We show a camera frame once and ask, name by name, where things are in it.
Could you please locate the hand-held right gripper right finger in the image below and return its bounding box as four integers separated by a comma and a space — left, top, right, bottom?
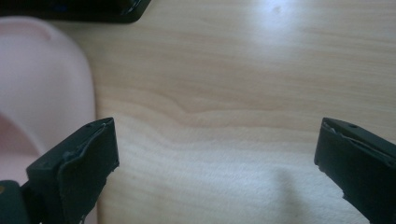
313, 117, 396, 224

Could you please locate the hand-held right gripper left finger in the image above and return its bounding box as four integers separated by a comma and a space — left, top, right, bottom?
20, 117, 120, 224

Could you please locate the pink plastic container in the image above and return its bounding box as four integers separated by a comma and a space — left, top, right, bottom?
0, 16, 99, 224

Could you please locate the black flat device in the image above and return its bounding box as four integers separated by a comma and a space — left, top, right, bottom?
0, 0, 153, 24

